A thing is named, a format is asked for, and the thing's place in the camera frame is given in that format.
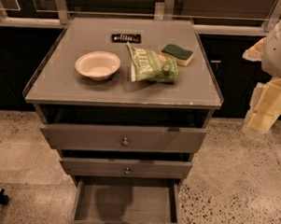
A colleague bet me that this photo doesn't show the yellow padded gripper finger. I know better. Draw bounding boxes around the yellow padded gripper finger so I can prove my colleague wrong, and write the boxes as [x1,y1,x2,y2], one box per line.
[244,77,281,134]
[242,38,265,62]

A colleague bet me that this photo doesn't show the green jalapeno chip bag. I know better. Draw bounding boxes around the green jalapeno chip bag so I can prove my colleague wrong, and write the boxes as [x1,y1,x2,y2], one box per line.
[127,42,178,83]

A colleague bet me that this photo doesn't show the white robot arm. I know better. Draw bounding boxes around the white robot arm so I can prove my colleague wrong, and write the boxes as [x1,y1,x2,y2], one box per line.
[242,20,281,135]

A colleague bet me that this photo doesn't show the grey drawer cabinet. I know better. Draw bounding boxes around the grey drawer cabinet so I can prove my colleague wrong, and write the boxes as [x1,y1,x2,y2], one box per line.
[16,13,228,224]

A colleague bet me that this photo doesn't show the grey middle drawer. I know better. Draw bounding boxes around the grey middle drawer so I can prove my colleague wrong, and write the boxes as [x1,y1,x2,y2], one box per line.
[60,158,191,179]

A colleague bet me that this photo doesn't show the grey top drawer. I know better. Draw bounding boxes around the grey top drawer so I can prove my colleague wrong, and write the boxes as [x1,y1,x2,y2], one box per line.
[41,123,206,153]

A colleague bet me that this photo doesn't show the grey open bottom drawer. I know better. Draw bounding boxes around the grey open bottom drawer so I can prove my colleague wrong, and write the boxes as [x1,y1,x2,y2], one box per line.
[67,176,181,224]

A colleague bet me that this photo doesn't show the green yellow sponge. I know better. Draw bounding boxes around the green yellow sponge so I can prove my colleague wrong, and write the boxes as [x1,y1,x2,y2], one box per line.
[161,44,193,66]

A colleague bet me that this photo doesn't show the white paper bowl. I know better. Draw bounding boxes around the white paper bowl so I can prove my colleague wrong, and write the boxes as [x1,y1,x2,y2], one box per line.
[75,51,120,81]

